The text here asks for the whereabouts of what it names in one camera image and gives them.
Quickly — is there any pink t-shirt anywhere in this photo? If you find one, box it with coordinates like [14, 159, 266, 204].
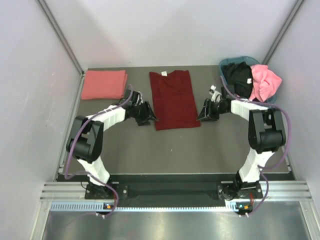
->
[249, 64, 282, 102]

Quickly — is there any black t-shirt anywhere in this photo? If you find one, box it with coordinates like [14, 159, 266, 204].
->
[221, 61, 253, 99]

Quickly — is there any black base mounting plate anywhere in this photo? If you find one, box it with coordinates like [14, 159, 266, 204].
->
[84, 181, 263, 208]

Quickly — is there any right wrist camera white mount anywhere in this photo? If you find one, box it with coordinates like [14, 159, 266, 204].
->
[209, 85, 222, 103]

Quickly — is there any folded coral red t-shirt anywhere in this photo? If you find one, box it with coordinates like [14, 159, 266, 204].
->
[81, 70, 128, 100]

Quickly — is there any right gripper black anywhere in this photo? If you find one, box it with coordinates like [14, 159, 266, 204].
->
[197, 98, 229, 122]

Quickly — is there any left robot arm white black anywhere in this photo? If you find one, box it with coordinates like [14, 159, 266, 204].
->
[65, 89, 158, 200]

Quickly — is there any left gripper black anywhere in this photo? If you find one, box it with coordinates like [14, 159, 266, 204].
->
[132, 100, 158, 127]

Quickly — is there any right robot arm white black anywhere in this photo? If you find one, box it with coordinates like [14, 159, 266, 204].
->
[197, 85, 287, 201]

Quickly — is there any purple cable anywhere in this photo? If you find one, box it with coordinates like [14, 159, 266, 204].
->
[219, 75, 293, 216]
[64, 83, 135, 216]

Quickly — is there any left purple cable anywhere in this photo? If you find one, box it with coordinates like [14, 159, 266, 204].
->
[64, 83, 135, 216]

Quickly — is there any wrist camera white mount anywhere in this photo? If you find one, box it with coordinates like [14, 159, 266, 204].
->
[136, 91, 144, 105]
[209, 85, 222, 103]

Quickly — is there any dark red t-shirt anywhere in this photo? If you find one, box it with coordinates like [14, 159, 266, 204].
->
[149, 70, 201, 131]

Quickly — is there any teal plastic basket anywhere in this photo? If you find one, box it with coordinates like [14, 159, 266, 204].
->
[218, 56, 277, 103]

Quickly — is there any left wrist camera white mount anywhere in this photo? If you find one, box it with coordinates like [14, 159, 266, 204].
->
[136, 91, 144, 105]

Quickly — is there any grey slotted cable duct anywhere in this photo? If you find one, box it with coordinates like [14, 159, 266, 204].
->
[50, 201, 239, 213]

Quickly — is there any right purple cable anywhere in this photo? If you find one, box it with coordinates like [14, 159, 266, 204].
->
[219, 75, 293, 216]

